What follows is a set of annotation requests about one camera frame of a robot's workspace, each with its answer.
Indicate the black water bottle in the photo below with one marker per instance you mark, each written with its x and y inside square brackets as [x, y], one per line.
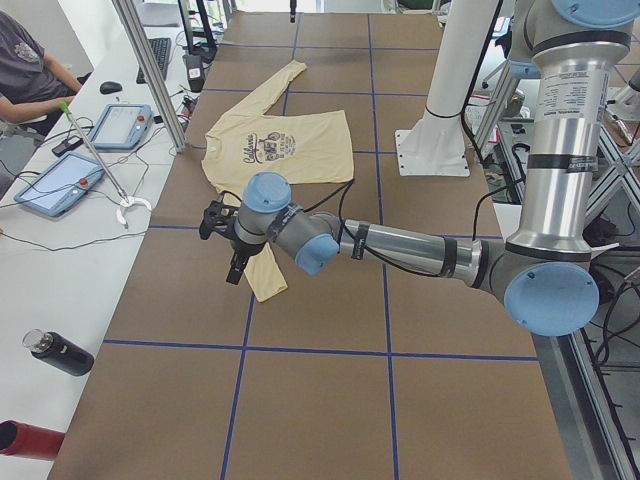
[59, 352]

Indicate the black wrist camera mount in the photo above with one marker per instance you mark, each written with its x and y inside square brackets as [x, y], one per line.
[218, 218]

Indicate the yellow long-sleeve shirt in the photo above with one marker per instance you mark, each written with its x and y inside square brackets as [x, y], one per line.
[257, 158]

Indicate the blue teach pendant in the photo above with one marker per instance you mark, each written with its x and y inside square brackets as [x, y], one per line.
[58, 188]
[121, 126]

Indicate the seated person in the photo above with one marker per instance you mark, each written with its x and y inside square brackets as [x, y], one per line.
[33, 82]

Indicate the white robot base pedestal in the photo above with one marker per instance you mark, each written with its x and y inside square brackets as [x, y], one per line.
[435, 145]

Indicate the far blue teach pendant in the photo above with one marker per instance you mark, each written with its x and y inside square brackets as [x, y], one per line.
[121, 126]

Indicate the aluminium frame post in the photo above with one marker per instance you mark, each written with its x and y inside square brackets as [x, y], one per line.
[155, 81]

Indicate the metal reacher stick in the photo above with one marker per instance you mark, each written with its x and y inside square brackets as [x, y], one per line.
[127, 200]

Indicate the near blue teach pendant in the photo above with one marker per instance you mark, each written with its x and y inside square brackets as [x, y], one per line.
[58, 188]

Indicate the black keyboard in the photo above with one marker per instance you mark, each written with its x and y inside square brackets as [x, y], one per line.
[160, 48]

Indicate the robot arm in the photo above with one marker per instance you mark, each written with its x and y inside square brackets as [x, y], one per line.
[540, 272]

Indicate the red cylinder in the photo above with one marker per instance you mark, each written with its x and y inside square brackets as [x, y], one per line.
[29, 441]

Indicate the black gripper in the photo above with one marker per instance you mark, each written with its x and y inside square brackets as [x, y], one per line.
[241, 249]

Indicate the black computer mouse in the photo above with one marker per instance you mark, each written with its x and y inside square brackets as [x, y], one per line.
[109, 87]

